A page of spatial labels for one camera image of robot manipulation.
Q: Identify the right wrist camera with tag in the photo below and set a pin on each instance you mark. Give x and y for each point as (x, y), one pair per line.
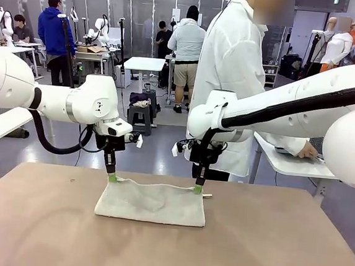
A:
(184, 145)

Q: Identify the white metal frame desk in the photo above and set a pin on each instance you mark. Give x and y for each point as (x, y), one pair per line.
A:
(90, 57)

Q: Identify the person's right forearm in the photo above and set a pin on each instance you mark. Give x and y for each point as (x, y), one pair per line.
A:
(285, 142)

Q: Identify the dark and beige clothes pile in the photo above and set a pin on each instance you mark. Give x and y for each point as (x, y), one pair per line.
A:
(138, 99)

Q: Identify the long white workbench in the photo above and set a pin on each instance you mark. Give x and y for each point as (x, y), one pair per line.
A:
(23, 46)

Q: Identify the wooden shoe shelf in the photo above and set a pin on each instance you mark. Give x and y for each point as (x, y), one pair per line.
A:
(270, 74)

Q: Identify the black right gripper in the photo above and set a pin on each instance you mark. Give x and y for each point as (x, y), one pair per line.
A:
(205, 152)

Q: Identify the cream white towel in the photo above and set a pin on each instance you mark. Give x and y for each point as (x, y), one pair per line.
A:
(152, 205)

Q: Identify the left wrist camera with tag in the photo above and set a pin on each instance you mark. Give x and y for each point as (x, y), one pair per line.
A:
(132, 137)

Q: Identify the grey plastic step stool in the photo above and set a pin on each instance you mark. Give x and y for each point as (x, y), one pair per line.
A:
(139, 120)

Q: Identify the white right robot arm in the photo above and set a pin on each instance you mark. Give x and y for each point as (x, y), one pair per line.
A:
(349, 154)

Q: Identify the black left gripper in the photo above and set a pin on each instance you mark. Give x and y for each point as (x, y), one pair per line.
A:
(111, 142)

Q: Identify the person in white hoodie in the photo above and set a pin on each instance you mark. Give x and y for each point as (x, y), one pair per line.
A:
(186, 46)

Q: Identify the small white desk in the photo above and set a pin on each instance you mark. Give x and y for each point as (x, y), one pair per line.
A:
(144, 63)

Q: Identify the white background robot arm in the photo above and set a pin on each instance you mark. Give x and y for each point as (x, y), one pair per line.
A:
(99, 26)
(7, 21)

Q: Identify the person in white shirt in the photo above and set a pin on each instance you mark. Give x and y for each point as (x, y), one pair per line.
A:
(230, 66)

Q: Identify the person's right hand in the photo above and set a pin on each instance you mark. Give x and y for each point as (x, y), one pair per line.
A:
(308, 151)

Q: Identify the dark tumbler cup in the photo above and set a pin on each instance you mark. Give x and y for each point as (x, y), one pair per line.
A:
(147, 87)

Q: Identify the wrist camera with tag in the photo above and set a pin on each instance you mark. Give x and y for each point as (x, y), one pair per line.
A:
(132, 137)
(184, 145)

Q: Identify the person in blue hoodie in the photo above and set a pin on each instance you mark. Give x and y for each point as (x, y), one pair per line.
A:
(55, 32)

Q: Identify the dark green bundle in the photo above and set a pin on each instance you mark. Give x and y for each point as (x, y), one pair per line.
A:
(19, 133)

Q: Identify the black tripod pole white head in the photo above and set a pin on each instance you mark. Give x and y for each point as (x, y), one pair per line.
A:
(67, 45)

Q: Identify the slim person in black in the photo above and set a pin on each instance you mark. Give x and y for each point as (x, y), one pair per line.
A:
(164, 38)

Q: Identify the mannequin white blouse orange trousers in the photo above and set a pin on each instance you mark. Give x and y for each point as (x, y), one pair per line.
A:
(335, 50)

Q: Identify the person in dark grey tee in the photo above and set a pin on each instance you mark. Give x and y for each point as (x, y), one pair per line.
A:
(23, 32)

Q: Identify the black suitcase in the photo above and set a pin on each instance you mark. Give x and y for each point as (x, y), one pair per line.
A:
(290, 66)

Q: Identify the cardboard box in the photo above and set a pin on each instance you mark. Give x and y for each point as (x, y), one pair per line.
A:
(90, 49)

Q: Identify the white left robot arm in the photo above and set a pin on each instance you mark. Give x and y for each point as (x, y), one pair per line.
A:
(90, 100)

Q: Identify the tall black stool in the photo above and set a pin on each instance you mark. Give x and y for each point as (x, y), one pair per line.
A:
(153, 101)

